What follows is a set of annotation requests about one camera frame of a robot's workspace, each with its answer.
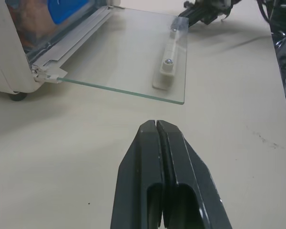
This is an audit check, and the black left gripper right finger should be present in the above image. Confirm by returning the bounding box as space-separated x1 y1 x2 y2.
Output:
156 120 233 229

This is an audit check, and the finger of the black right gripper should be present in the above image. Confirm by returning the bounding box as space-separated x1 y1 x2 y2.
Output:
178 6 207 28

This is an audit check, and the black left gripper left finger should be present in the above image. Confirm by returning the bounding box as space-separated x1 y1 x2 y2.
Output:
111 120 164 229

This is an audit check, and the glass toaster oven door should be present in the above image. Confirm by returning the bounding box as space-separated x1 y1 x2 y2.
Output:
32 5 190 105

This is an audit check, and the blue food container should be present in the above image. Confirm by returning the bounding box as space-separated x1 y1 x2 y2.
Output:
49 0 98 25

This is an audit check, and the cream toaster oven body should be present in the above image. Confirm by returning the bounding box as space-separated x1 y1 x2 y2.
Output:
0 0 110 102

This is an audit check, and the cream oven door handle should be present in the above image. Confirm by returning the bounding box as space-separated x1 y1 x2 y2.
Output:
152 18 188 90

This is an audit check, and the black cable bundle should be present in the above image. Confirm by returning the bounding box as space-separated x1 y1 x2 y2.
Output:
256 0 286 33

